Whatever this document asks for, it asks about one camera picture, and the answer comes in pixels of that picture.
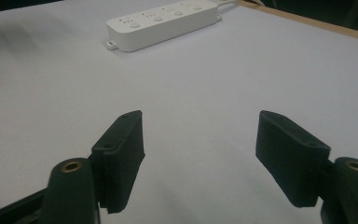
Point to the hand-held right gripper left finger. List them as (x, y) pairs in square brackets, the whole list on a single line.
[(118, 165)]

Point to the white power strip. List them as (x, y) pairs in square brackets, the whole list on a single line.
[(163, 23)]

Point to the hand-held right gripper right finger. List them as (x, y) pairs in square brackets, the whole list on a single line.
[(289, 161)]

